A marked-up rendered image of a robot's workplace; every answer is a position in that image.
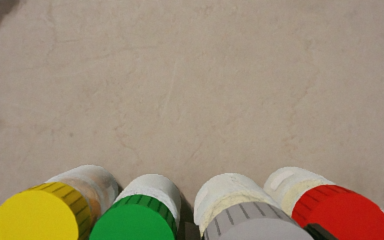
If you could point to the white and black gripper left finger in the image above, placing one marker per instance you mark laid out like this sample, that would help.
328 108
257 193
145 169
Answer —
192 231

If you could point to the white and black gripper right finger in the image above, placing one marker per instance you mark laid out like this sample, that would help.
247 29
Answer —
318 232

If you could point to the glass bottle with green cap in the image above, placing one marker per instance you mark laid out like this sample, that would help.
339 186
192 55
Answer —
147 209

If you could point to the glass bottle with grey cap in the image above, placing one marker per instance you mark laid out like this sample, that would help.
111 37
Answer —
232 206

